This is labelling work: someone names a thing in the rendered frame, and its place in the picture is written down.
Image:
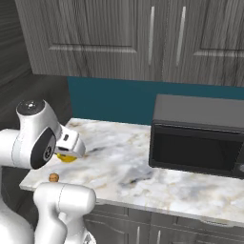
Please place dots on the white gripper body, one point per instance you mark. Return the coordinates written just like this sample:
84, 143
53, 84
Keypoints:
77, 149

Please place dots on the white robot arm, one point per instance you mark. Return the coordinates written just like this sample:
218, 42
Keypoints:
28, 139

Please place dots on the black microwave door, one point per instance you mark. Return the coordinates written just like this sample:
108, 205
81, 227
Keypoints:
190, 149

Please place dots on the black microwave oven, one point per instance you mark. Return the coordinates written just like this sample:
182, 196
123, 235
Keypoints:
197, 111

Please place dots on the small brown round item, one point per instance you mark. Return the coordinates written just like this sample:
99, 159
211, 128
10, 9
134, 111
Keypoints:
54, 178

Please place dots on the grey drawer front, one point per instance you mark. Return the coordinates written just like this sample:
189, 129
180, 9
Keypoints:
178, 222
124, 213

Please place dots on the grey base cupboard door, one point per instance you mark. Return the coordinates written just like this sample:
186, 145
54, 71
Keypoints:
114, 233
197, 239

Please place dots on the grey wood wall cupboard door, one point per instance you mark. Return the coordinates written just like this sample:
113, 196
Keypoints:
95, 35
216, 38

